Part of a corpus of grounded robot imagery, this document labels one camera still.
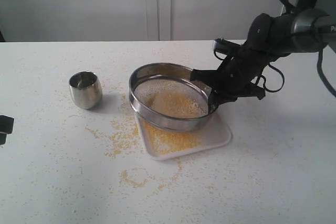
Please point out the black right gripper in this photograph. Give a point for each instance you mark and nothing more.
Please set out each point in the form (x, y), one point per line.
(232, 79)

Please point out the round stainless steel sieve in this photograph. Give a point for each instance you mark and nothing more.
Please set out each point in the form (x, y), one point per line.
(150, 79)

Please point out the stainless steel cup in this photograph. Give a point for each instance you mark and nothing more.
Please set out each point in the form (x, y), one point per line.
(85, 89)

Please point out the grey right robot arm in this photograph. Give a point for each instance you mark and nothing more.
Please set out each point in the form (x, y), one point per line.
(269, 39)

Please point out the yellow and white grain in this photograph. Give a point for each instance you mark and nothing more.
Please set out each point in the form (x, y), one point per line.
(176, 105)

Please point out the yellow sieved grain pile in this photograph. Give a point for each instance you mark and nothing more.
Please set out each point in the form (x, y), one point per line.
(166, 142)

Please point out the white plastic tray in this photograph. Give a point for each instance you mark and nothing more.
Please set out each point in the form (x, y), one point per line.
(216, 133)

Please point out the white cabinet doors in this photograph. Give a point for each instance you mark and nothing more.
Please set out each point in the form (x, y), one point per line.
(130, 20)

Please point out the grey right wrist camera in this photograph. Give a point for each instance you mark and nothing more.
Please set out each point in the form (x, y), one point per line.
(224, 47)

